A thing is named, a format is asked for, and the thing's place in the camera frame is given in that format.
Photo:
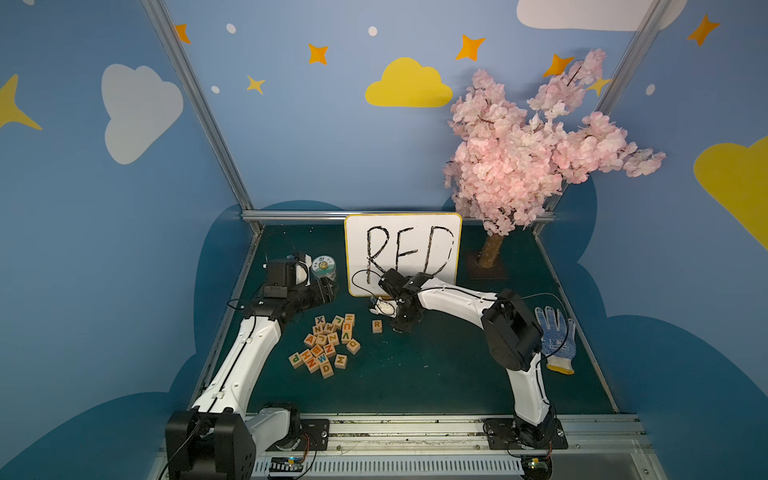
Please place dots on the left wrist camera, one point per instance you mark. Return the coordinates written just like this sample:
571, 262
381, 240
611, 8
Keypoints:
285, 272

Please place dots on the wooden block letter P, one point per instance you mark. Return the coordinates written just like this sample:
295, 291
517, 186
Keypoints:
297, 361

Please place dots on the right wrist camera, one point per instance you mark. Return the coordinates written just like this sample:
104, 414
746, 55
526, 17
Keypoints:
382, 307

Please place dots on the white board reading RED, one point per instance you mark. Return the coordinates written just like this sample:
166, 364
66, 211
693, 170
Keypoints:
410, 243

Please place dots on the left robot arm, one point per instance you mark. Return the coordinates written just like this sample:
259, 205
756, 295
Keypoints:
215, 439

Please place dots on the blue dotted work glove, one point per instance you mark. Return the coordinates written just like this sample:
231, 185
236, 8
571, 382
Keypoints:
558, 339

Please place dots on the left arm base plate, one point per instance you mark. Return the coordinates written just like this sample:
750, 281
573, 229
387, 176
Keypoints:
312, 434

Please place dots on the wooden block letter M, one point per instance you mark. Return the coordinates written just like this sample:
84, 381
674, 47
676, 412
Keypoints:
341, 361

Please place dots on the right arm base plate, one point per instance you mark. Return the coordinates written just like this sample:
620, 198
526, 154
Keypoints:
512, 433

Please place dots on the wooden block letter D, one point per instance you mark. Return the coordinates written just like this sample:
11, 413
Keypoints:
326, 369

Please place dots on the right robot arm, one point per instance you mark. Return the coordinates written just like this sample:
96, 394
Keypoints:
512, 333

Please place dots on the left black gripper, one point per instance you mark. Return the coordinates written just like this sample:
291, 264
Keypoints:
321, 289

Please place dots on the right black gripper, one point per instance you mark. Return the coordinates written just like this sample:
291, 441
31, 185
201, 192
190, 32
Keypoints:
391, 298

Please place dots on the wooden block red N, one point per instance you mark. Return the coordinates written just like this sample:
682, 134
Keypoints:
313, 365

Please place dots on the aluminium rail frame front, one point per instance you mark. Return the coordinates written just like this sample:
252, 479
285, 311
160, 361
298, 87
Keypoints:
455, 447

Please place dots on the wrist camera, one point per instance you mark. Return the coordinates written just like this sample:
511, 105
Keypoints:
382, 307
285, 272

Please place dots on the pink cherry blossom tree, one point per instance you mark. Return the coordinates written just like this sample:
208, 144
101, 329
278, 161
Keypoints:
512, 159

